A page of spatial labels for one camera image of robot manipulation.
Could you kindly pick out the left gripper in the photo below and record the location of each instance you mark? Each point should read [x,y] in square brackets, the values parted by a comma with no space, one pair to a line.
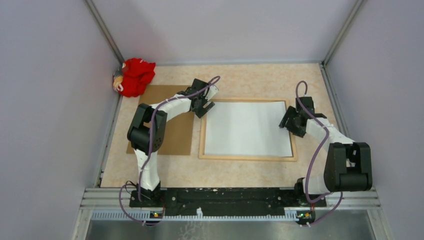
[201,111]

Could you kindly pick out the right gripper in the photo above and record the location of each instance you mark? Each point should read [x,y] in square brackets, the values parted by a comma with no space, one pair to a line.
[286,122]

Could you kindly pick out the printed photo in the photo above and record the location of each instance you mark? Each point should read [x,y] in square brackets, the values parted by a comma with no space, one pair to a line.
[246,129]

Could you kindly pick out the brown backing board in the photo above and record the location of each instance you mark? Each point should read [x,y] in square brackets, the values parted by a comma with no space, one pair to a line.
[178,130]

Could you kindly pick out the wooden picture frame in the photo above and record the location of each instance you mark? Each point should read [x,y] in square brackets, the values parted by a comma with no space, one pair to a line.
[248,159]

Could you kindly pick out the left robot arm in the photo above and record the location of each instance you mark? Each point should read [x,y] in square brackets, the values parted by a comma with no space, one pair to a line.
[146,132]

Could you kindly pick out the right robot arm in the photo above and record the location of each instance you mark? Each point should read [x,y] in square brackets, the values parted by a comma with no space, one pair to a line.
[348,165]

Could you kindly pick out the red cloth doll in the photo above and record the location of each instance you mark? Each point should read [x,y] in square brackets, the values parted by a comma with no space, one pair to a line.
[133,76]

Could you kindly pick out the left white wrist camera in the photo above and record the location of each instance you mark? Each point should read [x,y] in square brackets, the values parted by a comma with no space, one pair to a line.
[211,92]

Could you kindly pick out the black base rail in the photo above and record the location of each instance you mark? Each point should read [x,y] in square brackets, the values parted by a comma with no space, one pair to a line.
[221,202]

